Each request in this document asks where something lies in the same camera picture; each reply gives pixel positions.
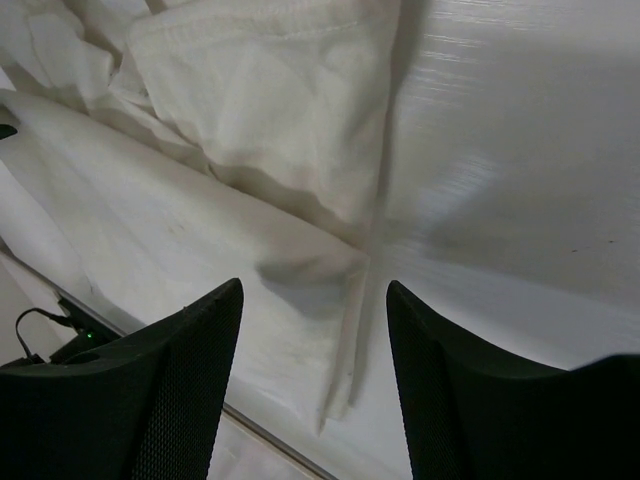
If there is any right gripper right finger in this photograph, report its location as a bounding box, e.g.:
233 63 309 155
386 281 639 479

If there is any cream white t shirt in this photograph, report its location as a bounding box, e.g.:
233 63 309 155
1 1 400 432

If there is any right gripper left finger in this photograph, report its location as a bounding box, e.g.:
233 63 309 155
0 277 244 480

